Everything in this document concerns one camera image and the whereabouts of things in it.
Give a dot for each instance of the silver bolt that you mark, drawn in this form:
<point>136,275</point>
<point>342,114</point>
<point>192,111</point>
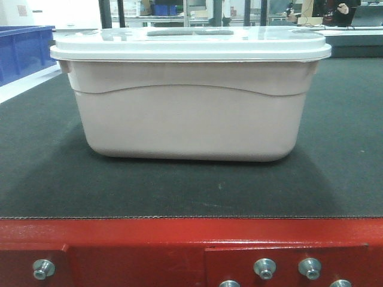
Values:
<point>229,283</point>
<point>310,268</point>
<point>341,283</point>
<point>265,268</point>
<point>43,269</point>

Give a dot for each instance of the silver bolt lower right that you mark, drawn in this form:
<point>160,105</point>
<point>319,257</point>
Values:
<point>341,283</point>

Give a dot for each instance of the silver bolt lower middle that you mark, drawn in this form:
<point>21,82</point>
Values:
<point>229,283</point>

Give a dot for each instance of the white lidded plastic bin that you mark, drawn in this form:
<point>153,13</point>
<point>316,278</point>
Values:
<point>218,93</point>

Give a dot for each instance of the red metal frame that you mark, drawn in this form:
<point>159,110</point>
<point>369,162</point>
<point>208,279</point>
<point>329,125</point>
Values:
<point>190,251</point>

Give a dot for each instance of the silver bolt far left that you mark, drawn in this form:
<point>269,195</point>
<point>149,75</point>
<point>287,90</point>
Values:
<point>43,269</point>

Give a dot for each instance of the blue plastic crate left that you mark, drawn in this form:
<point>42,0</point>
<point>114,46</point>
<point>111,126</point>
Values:
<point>25,50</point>

